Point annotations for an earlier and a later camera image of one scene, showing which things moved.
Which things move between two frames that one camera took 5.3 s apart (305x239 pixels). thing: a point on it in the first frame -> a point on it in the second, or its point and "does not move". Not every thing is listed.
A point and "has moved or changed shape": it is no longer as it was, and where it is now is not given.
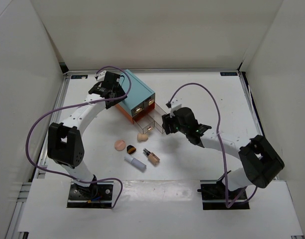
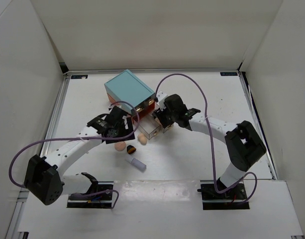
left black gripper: (120, 92) -> (129, 122)
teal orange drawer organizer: (141, 98) does not move
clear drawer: (145, 122) has moved or changed shape
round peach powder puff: (120, 145) does not move
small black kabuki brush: (131, 149) does not move
